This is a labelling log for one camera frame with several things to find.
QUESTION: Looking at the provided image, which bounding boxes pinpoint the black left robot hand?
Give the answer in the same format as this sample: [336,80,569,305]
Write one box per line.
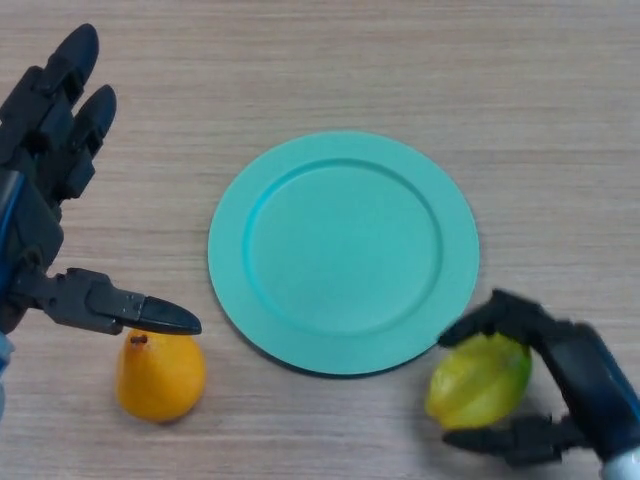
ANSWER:
[0,23,203,337]

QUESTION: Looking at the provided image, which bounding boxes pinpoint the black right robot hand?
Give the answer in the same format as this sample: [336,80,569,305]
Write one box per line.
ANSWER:
[437,288,640,469]

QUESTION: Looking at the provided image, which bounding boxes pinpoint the yellow green starfruit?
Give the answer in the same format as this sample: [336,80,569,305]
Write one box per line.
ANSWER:
[424,332,533,431]

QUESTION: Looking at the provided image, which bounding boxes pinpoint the teal round plate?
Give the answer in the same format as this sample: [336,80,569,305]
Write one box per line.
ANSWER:
[207,130,481,377]

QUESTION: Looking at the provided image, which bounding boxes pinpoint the orange yellow pear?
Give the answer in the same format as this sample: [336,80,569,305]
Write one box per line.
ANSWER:
[115,329,207,424]

